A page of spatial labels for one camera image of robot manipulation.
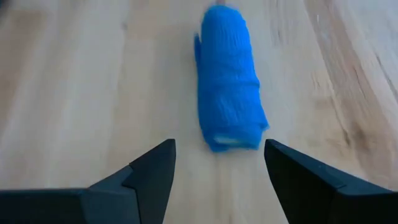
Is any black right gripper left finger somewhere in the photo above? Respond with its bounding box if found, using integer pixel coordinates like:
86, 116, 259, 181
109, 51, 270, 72
0, 138, 177, 224

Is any blue elastic bandage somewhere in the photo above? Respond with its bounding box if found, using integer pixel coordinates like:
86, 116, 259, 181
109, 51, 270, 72
194, 4, 270, 154

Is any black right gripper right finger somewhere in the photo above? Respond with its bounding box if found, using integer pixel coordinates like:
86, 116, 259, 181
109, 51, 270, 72
264, 139, 398, 224

